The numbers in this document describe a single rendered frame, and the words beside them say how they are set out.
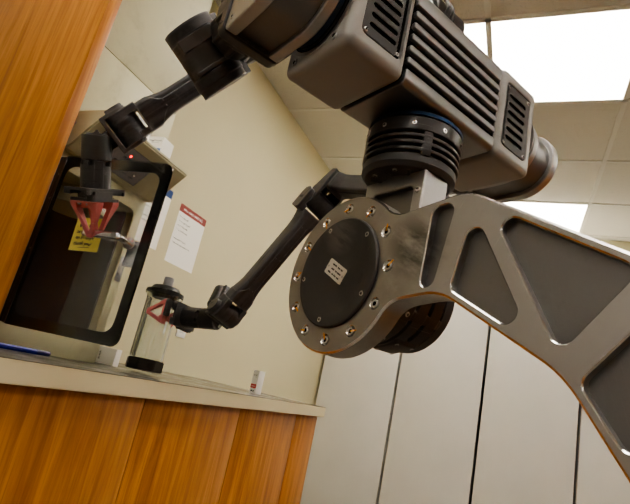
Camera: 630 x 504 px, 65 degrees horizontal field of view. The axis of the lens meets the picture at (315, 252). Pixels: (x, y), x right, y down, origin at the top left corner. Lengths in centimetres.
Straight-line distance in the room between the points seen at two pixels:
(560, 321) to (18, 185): 107
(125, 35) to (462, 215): 119
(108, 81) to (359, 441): 319
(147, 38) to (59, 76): 35
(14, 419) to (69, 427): 12
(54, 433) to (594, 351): 91
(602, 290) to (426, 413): 350
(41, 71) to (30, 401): 76
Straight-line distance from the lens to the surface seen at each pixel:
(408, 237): 54
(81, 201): 107
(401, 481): 393
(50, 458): 109
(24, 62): 146
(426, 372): 390
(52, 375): 99
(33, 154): 124
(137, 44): 155
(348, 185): 125
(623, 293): 41
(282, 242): 130
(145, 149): 138
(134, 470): 128
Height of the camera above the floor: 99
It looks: 16 degrees up
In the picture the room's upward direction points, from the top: 12 degrees clockwise
